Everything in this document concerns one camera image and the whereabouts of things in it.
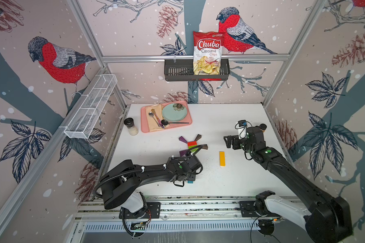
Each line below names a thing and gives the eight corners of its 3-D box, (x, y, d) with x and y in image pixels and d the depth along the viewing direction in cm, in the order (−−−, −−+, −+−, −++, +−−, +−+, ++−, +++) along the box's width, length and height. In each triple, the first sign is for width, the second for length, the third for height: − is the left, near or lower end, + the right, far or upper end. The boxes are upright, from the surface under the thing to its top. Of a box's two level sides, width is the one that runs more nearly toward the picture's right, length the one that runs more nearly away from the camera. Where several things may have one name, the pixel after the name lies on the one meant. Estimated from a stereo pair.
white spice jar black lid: (128, 135, 105) (122, 124, 96) (130, 128, 109) (125, 117, 99) (137, 135, 105) (131, 124, 96) (138, 128, 109) (134, 117, 99)
